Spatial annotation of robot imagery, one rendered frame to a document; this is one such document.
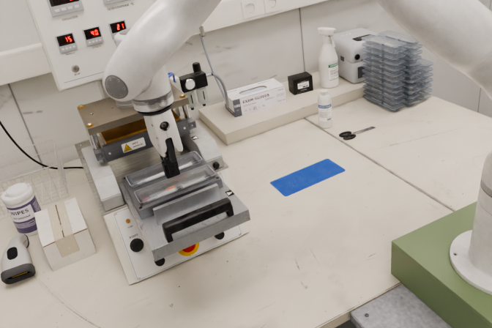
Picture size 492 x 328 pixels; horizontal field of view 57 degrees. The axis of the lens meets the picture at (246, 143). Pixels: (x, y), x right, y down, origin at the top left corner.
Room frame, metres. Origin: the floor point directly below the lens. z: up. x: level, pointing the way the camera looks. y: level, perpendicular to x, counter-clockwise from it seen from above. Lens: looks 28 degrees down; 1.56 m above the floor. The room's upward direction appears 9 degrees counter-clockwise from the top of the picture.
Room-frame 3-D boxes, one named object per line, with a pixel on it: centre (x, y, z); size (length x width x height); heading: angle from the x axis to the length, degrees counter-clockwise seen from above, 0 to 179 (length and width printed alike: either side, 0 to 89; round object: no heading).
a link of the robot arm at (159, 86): (0.88, 0.18, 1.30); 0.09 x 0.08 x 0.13; 160
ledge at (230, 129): (1.80, -0.27, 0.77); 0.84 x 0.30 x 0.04; 111
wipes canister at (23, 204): (1.17, 0.70, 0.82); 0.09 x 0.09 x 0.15
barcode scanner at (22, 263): (1.01, 0.67, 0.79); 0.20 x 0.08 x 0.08; 21
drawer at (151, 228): (0.89, 0.17, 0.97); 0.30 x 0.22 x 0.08; 23
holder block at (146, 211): (0.93, 0.19, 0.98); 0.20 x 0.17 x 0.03; 113
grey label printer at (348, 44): (1.91, -0.55, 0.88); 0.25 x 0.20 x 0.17; 15
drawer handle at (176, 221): (0.76, 0.12, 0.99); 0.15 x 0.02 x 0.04; 113
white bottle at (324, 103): (1.54, -0.31, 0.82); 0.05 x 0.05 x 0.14
